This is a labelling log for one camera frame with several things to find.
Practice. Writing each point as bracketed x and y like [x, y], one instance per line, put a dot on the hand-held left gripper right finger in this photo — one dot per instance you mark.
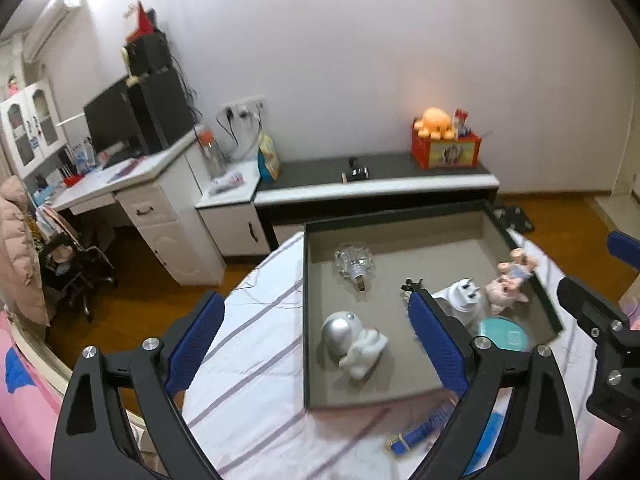
[440, 345]

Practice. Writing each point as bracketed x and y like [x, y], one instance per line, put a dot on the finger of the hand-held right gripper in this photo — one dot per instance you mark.
[592, 305]
[625, 247]

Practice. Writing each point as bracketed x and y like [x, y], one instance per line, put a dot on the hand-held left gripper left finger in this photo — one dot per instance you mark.
[197, 345]

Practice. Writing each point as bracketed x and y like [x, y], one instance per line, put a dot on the white plug adapter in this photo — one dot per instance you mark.
[460, 302]

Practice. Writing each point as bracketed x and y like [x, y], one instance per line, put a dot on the small black clip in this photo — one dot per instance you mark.
[411, 286]

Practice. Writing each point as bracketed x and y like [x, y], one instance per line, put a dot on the teal oval case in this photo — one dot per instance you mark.
[505, 335]

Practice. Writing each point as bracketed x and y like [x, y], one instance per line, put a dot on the pink pig figurine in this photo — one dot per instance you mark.
[505, 292]

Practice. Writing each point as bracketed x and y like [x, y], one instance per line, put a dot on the pink figurine with blue clothes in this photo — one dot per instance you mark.
[520, 262]

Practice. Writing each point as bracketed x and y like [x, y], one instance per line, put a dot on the white astronaut figure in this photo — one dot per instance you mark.
[350, 340]

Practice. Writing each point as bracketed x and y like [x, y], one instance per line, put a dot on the blue tube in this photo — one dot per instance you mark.
[415, 435]

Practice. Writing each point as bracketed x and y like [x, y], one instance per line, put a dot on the pink shallow box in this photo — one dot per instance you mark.
[400, 250]

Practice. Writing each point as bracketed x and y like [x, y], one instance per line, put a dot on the clear glass bulb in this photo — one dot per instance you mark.
[355, 262]

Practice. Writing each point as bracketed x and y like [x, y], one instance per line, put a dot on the round table with striped cloth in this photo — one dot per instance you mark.
[260, 360]

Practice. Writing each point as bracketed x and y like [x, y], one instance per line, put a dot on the white door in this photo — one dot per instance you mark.
[627, 160]

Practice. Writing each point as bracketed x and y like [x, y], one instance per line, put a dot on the black bathroom scale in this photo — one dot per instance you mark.
[515, 217]

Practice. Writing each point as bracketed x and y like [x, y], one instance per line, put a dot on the white side cabinet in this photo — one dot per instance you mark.
[230, 225]

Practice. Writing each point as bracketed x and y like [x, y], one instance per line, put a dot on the white desk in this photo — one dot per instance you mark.
[170, 220]

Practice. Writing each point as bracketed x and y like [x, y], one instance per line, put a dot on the black office chair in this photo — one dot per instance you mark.
[80, 265]

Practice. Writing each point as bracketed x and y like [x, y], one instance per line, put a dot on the pink packet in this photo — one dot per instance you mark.
[225, 182]

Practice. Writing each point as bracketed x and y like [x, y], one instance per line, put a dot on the low black-top cabinet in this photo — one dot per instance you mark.
[400, 180]

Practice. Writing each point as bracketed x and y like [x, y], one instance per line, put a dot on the pink floral blanket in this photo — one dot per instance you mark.
[20, 390]

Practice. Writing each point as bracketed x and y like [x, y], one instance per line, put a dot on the small black dumbbell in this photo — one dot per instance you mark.
[356, 172]

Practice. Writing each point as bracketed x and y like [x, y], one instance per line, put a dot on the red storage crate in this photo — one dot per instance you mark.
[447, 152]

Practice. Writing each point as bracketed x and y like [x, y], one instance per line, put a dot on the bottle with orange lid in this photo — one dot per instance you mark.
[212, 152]

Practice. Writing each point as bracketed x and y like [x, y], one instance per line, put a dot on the blue and yellow snack bag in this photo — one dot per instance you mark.
[269, 157]

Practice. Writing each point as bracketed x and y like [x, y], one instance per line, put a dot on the pink padded jacket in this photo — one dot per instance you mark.
[20, 245]

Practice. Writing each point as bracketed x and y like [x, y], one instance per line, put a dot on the toys in red crate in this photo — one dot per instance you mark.
[462, 121]

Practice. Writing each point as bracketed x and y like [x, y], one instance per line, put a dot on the red desk tray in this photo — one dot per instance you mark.
[74, 180]

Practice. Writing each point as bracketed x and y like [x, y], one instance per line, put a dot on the blue and white carton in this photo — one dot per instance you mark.
[82, 154]

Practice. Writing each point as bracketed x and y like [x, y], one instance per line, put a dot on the orange octopus plush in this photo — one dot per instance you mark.
[436, 121]

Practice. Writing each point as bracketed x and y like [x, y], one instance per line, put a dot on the black computer tower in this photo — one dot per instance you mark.
[160, 110]

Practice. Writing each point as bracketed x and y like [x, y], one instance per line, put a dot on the black computer monitor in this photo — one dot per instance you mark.
[107, 115]

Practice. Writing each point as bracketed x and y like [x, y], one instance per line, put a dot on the white glass-door cabinet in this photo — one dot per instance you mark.
[30, 125]

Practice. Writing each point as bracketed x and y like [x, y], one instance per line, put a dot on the black speaker box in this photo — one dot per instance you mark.
[147, 52]

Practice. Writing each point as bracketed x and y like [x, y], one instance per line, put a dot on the small pink doll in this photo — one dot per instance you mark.
[12, 86]

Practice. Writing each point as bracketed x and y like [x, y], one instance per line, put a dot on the red paper bag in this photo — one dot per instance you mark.
[142, 22]

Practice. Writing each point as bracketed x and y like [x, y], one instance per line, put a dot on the white air conditioner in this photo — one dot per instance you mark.
[50, 30]

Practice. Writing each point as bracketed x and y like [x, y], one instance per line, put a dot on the white wall socket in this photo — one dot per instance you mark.
[245, 105]

